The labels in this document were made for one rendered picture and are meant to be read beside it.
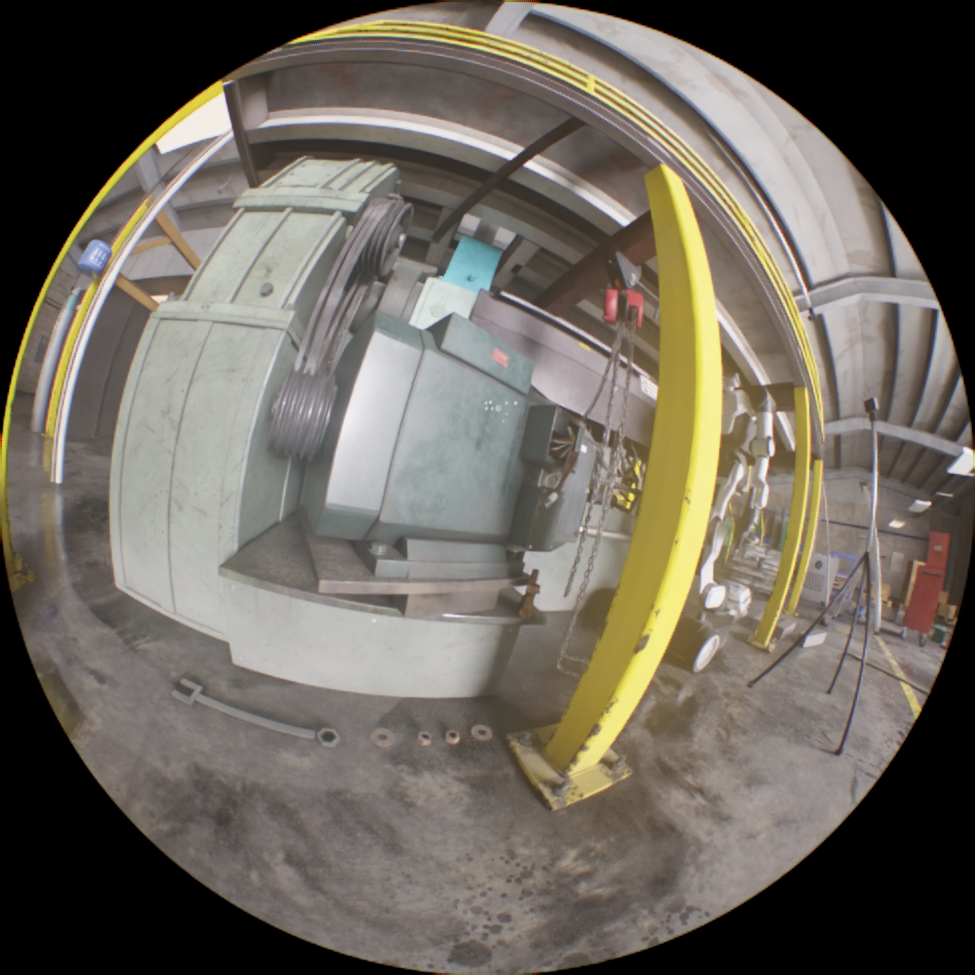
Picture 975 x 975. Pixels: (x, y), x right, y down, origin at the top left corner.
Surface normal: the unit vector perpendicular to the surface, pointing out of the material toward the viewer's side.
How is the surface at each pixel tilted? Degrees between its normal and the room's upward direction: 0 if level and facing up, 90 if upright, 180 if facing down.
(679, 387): 90
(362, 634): 90
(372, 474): 90
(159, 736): 0
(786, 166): 171
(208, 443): 90
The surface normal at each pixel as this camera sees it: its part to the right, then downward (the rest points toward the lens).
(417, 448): 0.63, 0.16
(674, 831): 0.24, -0.97
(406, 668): 0.35, 0.09
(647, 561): -0.91, -0.22
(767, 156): -0.18, 0.97
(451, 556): 0.67, -0.32
